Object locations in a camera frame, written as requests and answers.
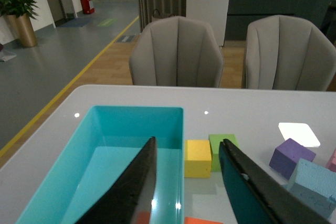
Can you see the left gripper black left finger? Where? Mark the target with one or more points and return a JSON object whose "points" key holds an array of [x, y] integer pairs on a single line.
{"points": [[132, 192]]}

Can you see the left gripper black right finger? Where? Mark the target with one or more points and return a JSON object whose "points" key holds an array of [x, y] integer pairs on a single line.
{"points": [[256, 197]]}

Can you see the light blue foam cube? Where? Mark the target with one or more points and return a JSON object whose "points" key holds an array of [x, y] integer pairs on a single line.
{"points": [[314, 185]]}

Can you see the orange foam cube left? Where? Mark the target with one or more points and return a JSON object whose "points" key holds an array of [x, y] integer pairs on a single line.
{"points": [[143, 217]]}

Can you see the orange foam cube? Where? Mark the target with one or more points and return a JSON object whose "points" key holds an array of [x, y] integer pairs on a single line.
{"points": [[143, 217], [192, 220]]}

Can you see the purple foam cube far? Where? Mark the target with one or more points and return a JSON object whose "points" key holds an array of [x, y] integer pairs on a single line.
{"points": [[286, 157]]}

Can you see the orange foam cube right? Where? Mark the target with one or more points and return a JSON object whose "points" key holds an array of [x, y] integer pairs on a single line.
{"points": [[192, 220]]}

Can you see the teal plastic bin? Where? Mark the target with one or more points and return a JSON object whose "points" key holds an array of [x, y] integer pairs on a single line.
{"points": [[105, 142]]}

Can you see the green foam cube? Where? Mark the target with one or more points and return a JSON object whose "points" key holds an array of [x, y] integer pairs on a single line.
{"points": [[215, 140]]}

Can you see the yellow foam cube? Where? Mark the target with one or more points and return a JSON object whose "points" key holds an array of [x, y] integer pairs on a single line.
{"points": [[197, 159]]}

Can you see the pink foam cube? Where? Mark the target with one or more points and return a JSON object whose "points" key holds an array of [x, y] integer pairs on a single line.
{"points": [[331, 164]]}

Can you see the grey chair right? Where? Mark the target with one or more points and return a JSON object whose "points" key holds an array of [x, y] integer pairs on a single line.
{"points": [[287, 53]]}

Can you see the grey chair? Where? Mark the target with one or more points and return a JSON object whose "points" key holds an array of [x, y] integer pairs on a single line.
{"points": [[287, 53], [177, 52]]}

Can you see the grey chair left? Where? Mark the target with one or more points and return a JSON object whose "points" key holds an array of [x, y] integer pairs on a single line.
{"points": [[177, 52]]}

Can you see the woven basket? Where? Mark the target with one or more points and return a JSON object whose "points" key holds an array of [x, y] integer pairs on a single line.
{"points": [[157, 15]]}

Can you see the gold plant pot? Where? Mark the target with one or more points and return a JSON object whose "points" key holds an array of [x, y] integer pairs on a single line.
{"points": [[23, 29]]}

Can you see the dark grey counter cabinet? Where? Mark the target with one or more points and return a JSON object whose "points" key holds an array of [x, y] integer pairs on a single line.
{"points": [[242, 12]]}

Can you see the red trash bin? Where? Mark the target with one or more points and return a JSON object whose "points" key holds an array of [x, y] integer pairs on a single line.
{"points": [[87, 6]]}

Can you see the potted green plant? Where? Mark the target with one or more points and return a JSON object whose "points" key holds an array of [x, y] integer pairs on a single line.
{"points": [[19, 8]]}

